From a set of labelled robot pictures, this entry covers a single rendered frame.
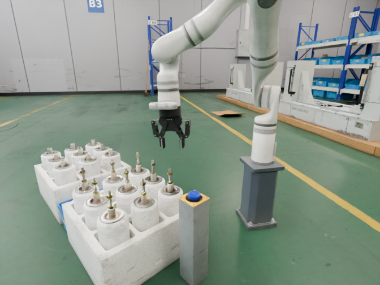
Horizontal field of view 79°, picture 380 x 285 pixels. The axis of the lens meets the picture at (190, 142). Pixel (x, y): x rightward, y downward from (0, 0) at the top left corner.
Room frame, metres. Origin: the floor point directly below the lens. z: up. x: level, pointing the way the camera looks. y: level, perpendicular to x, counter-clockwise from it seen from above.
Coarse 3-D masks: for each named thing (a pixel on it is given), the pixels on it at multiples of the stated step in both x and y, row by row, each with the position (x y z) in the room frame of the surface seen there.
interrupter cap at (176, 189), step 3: (165, 186) 0.80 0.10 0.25; (174, 186) 0.81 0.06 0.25; (177, 186) 0.80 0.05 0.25; (162, 189) 0.78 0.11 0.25; (165, 189) 0.78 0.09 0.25; (174, 189) 0.78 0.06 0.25; (177, 189) 0.78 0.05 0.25; (162, 192) 0.76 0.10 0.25; (165, 192) 0.76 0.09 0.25; (168, 192) 0.76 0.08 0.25; (171, 192) 0.76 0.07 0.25; (174, 192) 0.76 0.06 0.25; (177, 192) 0.76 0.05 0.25; (168, 195) 0.74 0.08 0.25; (171, 195) 0.74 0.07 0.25
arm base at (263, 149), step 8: (256, 128) 0.93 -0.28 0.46; (264, 128) 0.90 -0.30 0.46; (272, 128) 0.91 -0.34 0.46; (256, 136) 0.92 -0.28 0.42; (264, 136) 0.90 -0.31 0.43; (272, 136) 0.91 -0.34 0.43; (256, 144) 0.92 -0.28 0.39; (264, 144) 0.90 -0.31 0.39; (272, 144) 0.91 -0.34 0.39; (256, 152) 0.92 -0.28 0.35; (264, 152) 0.90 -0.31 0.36; (272, 152) 0.91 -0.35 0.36; (256, 160) 0.92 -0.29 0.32; (264, 160) 0.90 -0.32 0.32; (272, 160) 0.92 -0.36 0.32
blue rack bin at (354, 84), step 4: (352, 80) 5.46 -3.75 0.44; (356, 80) 5.49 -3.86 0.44; (360, 80) 5.51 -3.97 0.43; (348, 84) 5.33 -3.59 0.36; (352, 84) 5.46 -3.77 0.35; (356, 84) 5.48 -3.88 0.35; (348, 88) 5.32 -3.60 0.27; (352, 88) 5.23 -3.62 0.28; (356, 88) 5.13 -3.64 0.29; (360, 88) 5.09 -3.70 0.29
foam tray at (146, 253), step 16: (64, 208) 0.77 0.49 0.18; (80, 224) 0.67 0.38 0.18; (160, 224) 0.67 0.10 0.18; (176, 224) 0.70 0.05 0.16; (80, 240) 0.64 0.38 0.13; (96, 240) 0.59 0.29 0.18; (128, 240) 0.59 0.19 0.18; (144, 240) 0.60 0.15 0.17; (160, 240) 0.65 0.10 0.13; (176, 240) 0.69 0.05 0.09; (80, 256) 0.68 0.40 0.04; (96, 256) 0.53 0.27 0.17; (112, 256) 0.53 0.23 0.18; (128, 256) 0.56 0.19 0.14; (144, 256) 0.60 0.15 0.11; (160, 256) 0.64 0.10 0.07; (176, 256) 0.69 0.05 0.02; (96, 272) 0.55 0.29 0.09; (112, 272) 0.53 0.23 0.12; (128, 272) 0.56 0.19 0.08; (144, 272) 0.60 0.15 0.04
